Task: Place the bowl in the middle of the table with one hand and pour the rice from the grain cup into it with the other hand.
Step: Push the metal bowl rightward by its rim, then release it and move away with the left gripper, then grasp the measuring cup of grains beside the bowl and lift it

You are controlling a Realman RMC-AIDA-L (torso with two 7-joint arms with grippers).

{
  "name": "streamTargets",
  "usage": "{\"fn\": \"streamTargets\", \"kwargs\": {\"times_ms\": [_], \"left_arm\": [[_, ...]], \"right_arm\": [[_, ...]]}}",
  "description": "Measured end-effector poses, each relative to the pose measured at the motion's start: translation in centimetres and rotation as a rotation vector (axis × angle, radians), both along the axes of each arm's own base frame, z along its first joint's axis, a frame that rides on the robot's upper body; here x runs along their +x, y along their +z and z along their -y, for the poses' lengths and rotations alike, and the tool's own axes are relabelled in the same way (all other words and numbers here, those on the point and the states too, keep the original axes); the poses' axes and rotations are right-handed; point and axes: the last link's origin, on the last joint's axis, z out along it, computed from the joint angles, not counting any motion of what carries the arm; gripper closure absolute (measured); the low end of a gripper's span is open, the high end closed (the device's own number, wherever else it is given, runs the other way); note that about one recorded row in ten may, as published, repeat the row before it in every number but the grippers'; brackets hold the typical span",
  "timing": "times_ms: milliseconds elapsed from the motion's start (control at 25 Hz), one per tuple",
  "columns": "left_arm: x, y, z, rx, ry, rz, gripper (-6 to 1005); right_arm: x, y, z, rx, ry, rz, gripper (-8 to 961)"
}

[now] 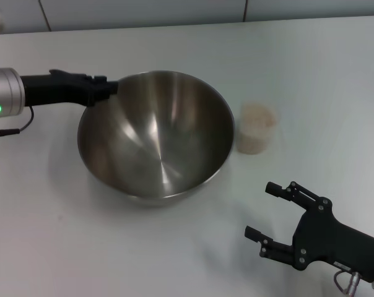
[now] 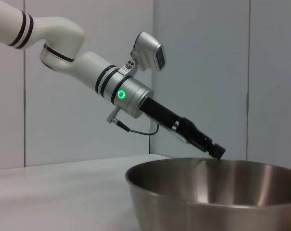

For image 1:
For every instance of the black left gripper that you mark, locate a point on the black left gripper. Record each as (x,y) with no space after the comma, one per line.
(50,89)

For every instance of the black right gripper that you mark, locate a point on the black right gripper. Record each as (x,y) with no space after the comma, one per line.
(326,241)

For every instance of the stainless steel mixing bowl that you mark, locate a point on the stainless steel mixing bowl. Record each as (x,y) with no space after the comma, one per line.
(162,139)

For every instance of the clear plastic measuring cup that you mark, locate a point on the clear plastic measuring cup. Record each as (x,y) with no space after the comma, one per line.
(256,139)

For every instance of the white rice grains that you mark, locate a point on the white rice grains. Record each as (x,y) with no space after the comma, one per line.
(257,116)

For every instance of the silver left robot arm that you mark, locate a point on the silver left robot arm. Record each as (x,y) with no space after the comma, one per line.
(7,89)

